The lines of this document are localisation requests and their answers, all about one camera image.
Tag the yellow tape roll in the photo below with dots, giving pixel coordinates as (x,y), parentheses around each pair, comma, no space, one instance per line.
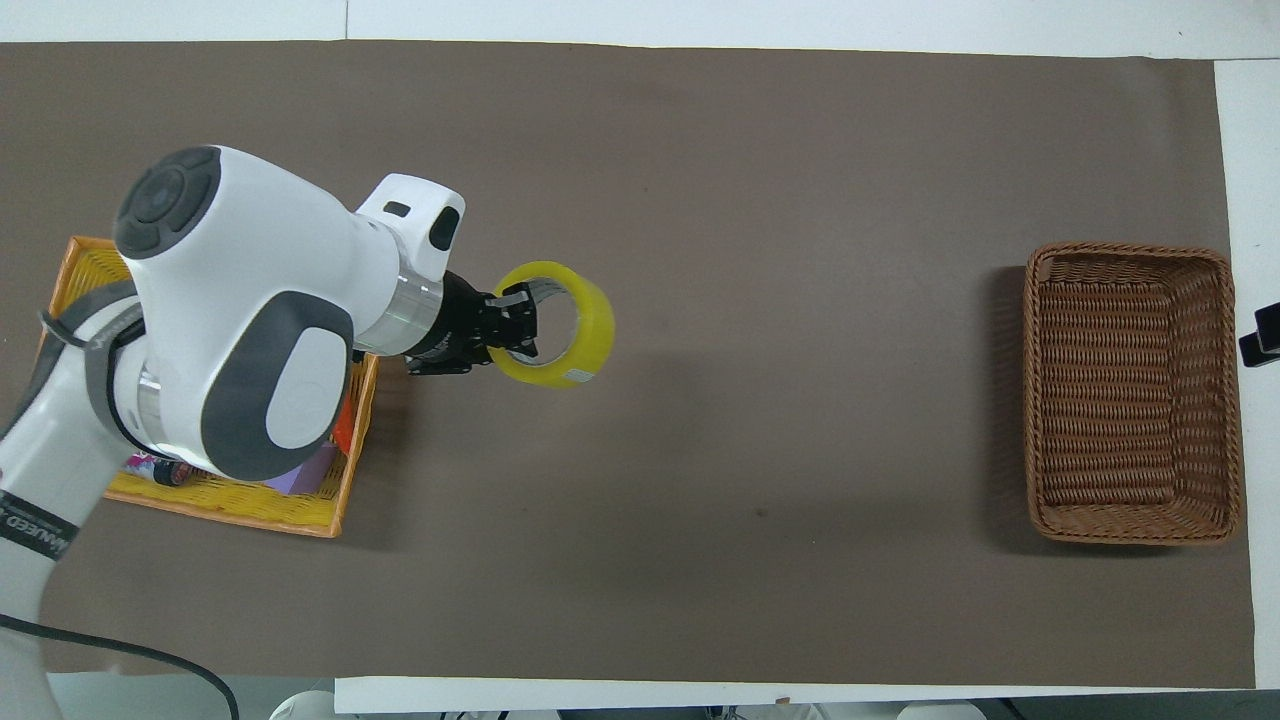
(596,330)

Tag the orange yellow woven basket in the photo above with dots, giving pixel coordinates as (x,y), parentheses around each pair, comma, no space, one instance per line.
(250,503)

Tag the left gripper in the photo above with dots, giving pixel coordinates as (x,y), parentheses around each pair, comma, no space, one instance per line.
(458,320)

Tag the pink and black packet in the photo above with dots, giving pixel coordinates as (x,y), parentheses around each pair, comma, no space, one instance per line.
(160,468)

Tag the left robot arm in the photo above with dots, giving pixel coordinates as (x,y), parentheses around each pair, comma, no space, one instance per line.
(250,260)

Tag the black stand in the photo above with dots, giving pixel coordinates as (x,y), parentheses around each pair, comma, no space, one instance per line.
(1262,340)

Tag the brown wicker basket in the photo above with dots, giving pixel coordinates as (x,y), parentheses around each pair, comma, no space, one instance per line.
(1130,400)

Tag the purple box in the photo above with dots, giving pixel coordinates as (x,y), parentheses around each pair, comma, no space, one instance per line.
(308,472)

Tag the orange packet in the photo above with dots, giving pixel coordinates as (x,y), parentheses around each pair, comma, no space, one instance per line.
(346,425)

